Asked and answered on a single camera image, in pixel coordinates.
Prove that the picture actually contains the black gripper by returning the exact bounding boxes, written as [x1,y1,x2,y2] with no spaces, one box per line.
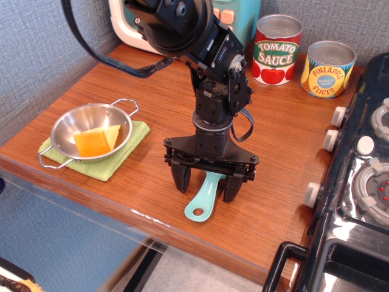
[164,120,259,203]

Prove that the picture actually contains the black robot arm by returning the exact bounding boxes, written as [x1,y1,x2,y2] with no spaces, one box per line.
[125,1,259,202]

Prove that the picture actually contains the teal toy microwave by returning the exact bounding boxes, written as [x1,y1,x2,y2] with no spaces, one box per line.
[108,0,261,53]

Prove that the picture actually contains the green cloth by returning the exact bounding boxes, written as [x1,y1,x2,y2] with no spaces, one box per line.
[38,121,150,182]

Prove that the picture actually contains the white stove knob bottom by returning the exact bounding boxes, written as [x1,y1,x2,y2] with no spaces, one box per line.
[303,182,321,208]

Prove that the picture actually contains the white stove knob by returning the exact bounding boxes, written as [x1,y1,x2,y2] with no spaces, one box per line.
[331,106,347,128]
[323,130,339,152]
[303,182,321,208]

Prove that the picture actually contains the orange cheese wedge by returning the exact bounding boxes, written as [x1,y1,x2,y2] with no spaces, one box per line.
[73,125,121,157]

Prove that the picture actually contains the white stove knob middle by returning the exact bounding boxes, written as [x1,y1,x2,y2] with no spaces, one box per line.
[323,130,339,152]

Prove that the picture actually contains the white stove knob top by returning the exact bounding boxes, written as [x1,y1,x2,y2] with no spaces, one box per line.
[331,106,347,128]

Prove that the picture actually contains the black toy stove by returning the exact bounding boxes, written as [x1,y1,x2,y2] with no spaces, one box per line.
[262,52,389,292]

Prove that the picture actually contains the tomato sauce can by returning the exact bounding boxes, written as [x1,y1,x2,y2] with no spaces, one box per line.
[252,14,303,86]

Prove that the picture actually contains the white round stove button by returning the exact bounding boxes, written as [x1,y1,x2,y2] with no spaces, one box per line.
[356,136,374,156]

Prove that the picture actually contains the grey stove burner lower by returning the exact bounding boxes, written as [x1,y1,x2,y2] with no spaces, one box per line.
[353,158,388,226]

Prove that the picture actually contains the grey stove burner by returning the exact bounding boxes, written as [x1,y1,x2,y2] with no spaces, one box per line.
[353,158,388,226]
[371,98,389,142]

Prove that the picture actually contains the pineapple slices can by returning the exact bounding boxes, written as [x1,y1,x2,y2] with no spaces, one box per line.
[300,40,357,99]

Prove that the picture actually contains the grey stove burner upper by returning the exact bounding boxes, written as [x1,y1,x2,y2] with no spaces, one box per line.
[371,98,389,142]

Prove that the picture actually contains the orange object bottom left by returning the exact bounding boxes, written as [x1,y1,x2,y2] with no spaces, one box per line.
[1,276,43,292]

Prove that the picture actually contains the black oven door handle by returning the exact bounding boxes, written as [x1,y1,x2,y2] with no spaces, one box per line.
[263,242,308,292]

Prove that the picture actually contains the steel bowl with handles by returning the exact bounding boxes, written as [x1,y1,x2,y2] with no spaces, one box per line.
[38,99,139,170]

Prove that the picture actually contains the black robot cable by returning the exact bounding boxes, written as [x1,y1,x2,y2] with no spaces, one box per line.
[61,0,174,78]

